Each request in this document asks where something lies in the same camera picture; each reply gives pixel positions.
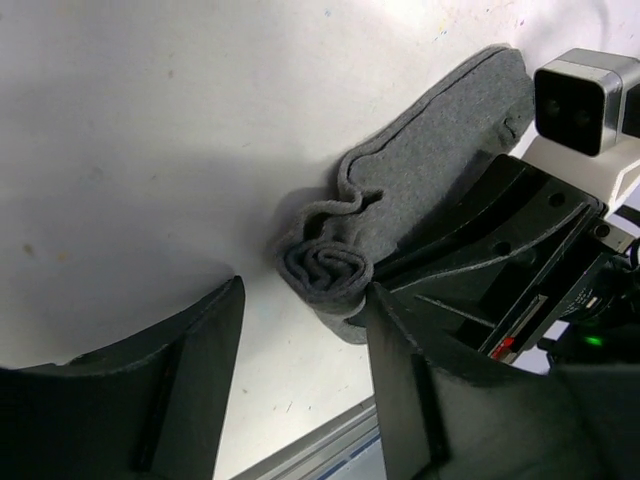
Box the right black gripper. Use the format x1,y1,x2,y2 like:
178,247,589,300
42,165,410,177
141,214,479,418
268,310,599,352
374,155,638,363

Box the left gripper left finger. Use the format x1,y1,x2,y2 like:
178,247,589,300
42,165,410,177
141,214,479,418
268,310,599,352
1,277,245,479

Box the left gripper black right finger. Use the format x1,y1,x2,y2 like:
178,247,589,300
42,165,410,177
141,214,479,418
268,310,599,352
365,284,639,479

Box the grey sock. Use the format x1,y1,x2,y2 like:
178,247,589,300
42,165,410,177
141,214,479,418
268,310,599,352
275,44,534,345

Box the aluminium frame rail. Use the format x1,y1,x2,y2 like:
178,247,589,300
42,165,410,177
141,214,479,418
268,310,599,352
235,397,380,480

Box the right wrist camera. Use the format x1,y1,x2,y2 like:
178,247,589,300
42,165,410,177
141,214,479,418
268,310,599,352
514,47,640,206

